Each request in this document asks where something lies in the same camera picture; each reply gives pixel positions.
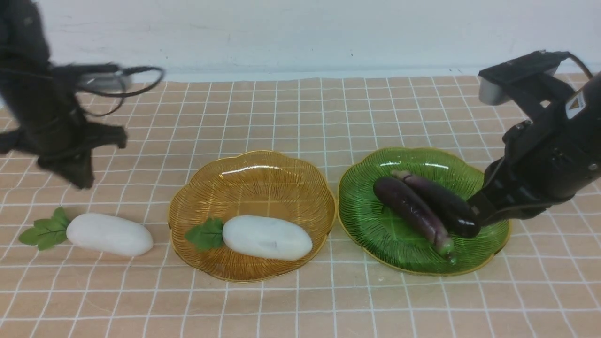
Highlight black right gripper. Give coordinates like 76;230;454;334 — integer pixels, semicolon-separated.
467;75;600;227

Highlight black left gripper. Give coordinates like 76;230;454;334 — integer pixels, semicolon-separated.
1;63;128;190

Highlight purple eggplant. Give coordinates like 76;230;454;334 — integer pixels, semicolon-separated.
391;170;481;239
373;176;457;264

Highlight white radish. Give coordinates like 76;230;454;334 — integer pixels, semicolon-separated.
18;206;154;257
184;215;313;261

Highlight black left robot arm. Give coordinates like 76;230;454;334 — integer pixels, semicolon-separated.
1;0;128;190

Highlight green ribbed glass plate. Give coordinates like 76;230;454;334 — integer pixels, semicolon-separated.
338;147;512;277

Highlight amber ribbed glass plate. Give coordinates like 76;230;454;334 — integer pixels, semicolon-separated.
168;150;337;283

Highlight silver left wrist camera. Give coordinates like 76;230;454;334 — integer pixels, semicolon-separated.
76;63;132;92

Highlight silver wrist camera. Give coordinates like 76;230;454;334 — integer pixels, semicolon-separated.
478;51;575;106
76;63;132;92

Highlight black left camera cable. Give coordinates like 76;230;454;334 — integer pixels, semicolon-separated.
80;66;166;117

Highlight black camera cable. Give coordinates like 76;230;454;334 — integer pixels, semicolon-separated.
566;53;594;79
80;66;166;117

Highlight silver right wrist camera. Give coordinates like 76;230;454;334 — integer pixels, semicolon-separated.
478;51;575;106

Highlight black right camera cable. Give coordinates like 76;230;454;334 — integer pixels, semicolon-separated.
566;53;594;79

